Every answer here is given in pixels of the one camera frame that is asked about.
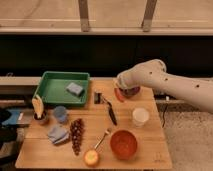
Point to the yellow apple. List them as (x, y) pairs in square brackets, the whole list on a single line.
[(91, 158)]

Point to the metal fork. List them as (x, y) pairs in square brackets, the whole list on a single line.
[(107, 132)]

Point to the red pepper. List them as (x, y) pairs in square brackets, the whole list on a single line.
[(118, 95)]

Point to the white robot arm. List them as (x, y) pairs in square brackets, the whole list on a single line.
[(152, 74)]

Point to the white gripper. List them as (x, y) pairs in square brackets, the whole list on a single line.
[(122, 80)]

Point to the blue object left of table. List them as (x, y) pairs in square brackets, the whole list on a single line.
[(14, 118)]

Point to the red bowl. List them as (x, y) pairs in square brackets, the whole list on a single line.
[(123, 144)]

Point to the blue folded cloth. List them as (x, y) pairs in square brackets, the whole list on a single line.
[(58, 134)]

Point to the green plastic tray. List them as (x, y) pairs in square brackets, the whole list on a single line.
[(52, 88)]

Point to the dark purple bowl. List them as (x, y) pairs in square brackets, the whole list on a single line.
[(130, 92)]

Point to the small blue cup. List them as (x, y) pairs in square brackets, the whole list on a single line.
[(60, 114)]

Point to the blue sponge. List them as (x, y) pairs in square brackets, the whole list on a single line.
[(74, 89)]

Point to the black handled knife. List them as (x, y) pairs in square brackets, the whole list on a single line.
[(98, 99)]

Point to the bunch of red grapes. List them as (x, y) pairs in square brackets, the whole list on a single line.
[(77, 130)]

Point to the white cup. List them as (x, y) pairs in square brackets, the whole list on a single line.
[(140, 116)]

